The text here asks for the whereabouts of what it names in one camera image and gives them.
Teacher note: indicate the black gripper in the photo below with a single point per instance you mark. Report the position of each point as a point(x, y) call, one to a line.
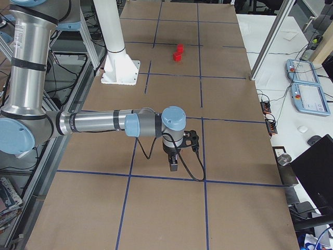
point(170, 151)

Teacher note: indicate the red block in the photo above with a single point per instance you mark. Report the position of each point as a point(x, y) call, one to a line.
point(180, 48)
point(177, 56)

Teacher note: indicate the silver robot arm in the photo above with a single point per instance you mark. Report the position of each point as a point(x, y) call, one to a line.
point(24, 123)

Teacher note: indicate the steel cup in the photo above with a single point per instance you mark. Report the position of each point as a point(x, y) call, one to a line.
point(284, 159)

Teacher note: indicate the black computer mouse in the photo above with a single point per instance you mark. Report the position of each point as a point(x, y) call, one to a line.
point(312, 140)

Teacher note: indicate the black laptop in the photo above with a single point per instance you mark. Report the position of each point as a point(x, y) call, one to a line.
point(313, 168)

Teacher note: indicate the lower teach pendant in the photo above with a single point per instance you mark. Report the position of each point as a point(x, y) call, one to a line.
point(309, 99)

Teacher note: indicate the teach pendant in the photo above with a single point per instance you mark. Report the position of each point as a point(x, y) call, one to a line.
point(309, 99)
point(301, 71)

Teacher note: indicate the upper teach pendant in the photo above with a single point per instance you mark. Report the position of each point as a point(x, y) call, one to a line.
point(301, 71)

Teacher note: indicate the wrist black camera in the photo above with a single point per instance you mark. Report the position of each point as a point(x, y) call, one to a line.
point(191, 139)

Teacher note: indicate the white pedestal column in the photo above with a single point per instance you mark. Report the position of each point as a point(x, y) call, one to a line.
point(119, 68)

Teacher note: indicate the aluminium frame post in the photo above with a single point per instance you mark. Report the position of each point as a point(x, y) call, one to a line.
point(275, 28)

